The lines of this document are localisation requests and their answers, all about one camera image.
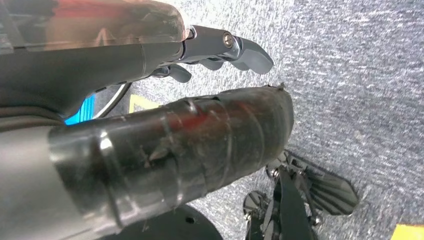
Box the large blue steel shelf rack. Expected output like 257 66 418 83
64 93 98 126

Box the yellow floor tape square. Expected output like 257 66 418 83
128 94 162 114

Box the black left hand cable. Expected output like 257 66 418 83
92 82 133 119

